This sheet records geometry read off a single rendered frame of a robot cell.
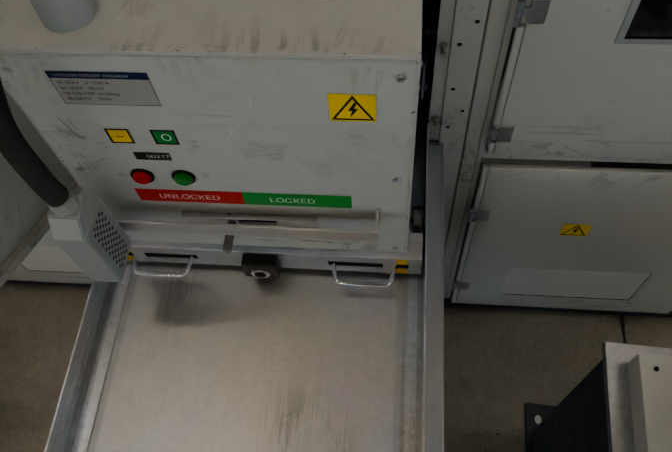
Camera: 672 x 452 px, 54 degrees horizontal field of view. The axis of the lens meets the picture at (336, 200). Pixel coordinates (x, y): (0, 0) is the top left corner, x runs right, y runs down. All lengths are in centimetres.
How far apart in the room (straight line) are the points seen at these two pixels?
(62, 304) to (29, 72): 150
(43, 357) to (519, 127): 158
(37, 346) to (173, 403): 116
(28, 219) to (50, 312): 96
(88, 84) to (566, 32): 68
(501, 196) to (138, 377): 80
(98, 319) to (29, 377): 104
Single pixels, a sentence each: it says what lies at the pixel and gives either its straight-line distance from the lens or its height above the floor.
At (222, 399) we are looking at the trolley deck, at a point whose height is 85.
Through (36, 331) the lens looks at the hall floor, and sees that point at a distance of 229.
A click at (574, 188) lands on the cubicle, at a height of 73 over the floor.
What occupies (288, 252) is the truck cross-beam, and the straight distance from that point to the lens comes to 111.
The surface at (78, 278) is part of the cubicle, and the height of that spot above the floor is 11.
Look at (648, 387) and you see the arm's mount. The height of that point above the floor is 81.
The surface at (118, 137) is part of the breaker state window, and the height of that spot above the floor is 123.
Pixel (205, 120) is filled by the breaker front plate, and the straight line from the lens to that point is 84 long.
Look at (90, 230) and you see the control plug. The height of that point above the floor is 114.
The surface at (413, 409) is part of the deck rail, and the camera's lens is 110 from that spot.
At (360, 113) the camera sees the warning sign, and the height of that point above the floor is 130.
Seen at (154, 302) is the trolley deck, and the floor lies 85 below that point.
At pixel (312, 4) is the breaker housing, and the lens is 77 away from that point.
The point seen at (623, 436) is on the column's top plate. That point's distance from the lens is 125.
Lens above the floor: 192
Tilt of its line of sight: 60 degrees down
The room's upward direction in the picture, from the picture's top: 7 degrees counter-clockwise
